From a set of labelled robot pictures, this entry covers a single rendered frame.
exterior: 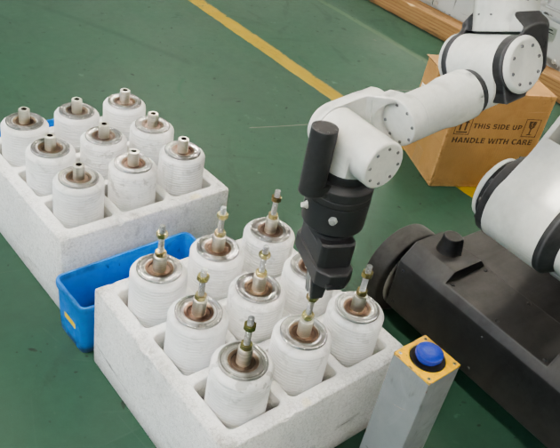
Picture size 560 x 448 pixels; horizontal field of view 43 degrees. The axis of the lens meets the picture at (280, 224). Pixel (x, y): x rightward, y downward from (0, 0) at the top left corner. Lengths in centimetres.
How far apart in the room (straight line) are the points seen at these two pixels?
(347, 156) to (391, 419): 43
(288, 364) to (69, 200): 53
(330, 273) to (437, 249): 51
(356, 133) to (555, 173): 39
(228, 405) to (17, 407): 42
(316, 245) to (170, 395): 34
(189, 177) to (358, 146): 68
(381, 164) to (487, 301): 59
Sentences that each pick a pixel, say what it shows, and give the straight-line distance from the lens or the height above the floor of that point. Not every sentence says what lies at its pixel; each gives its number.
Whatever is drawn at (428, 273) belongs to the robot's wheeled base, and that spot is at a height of 19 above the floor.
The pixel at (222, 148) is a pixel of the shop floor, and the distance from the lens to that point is 204.
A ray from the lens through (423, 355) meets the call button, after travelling 103.
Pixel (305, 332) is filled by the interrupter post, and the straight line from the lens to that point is 111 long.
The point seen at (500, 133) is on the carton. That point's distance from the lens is 209.
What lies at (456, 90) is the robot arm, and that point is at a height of 65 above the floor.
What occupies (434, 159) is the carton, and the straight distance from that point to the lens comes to 206.
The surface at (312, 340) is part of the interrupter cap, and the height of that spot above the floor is 25.
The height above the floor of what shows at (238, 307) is 24.
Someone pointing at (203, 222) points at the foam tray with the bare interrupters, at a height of 11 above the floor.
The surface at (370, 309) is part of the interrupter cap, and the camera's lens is 119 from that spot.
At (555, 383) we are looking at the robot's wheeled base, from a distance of 133.
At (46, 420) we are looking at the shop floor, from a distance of 130.
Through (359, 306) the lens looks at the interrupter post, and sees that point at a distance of 117.
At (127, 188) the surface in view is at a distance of 143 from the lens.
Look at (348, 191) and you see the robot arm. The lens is 91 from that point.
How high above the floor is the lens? 102
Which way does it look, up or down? 35 degrees down
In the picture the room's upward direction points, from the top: 11 degrees clockwise
